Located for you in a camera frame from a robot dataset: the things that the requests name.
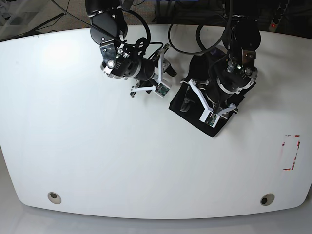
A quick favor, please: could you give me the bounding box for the red tape rectangle marker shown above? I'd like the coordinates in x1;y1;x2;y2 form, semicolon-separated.
280;134;301;171

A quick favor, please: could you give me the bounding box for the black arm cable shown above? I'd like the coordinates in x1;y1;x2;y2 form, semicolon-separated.
51;0;164;61
168;0;234;55

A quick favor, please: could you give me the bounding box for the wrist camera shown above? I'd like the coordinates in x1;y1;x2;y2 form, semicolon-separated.
154;83;170;98
205;112;220;128

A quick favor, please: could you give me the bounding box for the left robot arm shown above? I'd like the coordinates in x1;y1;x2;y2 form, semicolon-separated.
182;0;261;128

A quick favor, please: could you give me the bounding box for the power strip with red light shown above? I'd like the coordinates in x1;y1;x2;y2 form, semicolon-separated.
268;0;290;32

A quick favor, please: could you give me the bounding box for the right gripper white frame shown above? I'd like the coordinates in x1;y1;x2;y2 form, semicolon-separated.
130;43;177;97

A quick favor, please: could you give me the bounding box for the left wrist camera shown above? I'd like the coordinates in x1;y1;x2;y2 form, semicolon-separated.
205;112;220;128

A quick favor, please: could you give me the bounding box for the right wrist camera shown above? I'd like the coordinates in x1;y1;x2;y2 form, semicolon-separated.
154;83;170;98

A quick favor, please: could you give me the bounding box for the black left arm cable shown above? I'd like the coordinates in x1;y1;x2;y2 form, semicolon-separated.
168;0;234;55

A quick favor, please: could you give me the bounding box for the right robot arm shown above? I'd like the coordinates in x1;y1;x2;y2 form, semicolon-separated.
85;0;176;98

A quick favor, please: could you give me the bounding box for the left table grommet hole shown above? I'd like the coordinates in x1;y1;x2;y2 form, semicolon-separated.
47;192;61;204

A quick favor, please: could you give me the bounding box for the table grommet hole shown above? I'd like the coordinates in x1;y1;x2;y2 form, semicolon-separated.
260;193;275;206
47;192;61;204

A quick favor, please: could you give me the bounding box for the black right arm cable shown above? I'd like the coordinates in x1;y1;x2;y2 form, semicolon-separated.
51;0;164;61

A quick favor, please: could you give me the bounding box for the black printed T-shirt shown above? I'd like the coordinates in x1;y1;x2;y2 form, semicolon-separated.
169;48;258;137

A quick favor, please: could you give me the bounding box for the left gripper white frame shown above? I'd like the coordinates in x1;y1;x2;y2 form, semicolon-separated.
180;79;238;122

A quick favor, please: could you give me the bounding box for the right table grommet hole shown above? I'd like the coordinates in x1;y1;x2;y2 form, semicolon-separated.
260;193;275;206

